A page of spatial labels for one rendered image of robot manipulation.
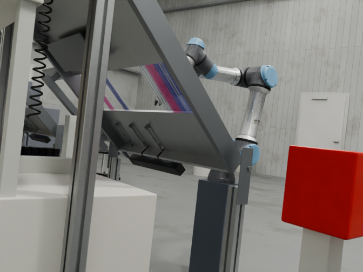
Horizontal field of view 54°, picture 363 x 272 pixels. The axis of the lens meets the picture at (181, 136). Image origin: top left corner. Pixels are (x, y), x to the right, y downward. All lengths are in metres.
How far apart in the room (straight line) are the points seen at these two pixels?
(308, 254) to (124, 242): 0.41
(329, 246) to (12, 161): 0.63
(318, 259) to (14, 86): 0.67
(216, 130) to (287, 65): 8.68
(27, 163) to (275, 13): 9.46
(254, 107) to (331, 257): 1.20
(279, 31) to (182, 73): 9.11
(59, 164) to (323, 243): 0.77
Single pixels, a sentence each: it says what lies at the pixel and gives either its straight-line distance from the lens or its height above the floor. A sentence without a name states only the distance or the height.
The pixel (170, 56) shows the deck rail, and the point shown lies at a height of 0.97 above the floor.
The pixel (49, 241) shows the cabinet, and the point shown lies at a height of 0.53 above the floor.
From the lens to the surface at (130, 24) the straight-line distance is 1.01.
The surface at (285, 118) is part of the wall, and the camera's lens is 9.44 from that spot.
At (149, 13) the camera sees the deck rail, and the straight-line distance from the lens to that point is 0.90.
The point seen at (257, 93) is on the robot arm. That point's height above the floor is 1.03.
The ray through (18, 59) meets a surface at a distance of 0.76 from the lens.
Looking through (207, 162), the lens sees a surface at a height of 0.69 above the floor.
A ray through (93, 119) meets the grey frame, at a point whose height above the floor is 0.79.
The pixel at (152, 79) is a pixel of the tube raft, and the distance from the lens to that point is 1.12.
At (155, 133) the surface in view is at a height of 0.77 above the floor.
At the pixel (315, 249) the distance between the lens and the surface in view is 0.77.
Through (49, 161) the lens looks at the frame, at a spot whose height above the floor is 0.65.
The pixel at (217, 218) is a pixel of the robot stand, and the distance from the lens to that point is 1.89.
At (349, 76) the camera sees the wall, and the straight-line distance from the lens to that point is 9.19.
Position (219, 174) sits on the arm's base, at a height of 0.59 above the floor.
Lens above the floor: 0.77
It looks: level
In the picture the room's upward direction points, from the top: 6 degrees clockwise
